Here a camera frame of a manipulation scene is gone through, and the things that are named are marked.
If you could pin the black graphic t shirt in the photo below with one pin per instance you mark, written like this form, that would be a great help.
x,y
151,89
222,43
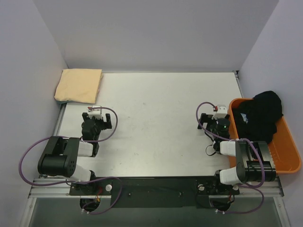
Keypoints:
x,y
256,119

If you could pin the orange plastic bin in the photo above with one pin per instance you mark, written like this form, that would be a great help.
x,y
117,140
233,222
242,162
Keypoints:
x,y
282,148

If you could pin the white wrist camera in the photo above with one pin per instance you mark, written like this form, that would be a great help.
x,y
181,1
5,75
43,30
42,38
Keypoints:
x,y
95,112
220,111

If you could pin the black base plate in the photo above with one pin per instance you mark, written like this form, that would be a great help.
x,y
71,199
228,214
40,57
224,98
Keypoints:
x,y
157,192

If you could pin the folded cream t shirt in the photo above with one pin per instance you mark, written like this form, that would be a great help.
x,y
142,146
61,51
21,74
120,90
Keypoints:
x,y
78,85

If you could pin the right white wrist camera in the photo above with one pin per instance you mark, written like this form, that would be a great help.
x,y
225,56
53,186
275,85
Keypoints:
x,y
220,111

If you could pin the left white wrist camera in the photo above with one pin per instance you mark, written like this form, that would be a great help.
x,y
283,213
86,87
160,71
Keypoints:
x,y
95,112

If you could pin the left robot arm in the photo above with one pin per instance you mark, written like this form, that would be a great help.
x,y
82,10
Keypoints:
x,y
60,155

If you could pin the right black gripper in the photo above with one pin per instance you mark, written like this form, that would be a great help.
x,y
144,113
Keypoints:
x,y
208,121

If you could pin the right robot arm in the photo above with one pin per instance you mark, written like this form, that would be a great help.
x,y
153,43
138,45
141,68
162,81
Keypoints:
x,y
253,159

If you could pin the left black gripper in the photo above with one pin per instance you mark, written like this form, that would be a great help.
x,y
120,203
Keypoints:
x,y
102,121

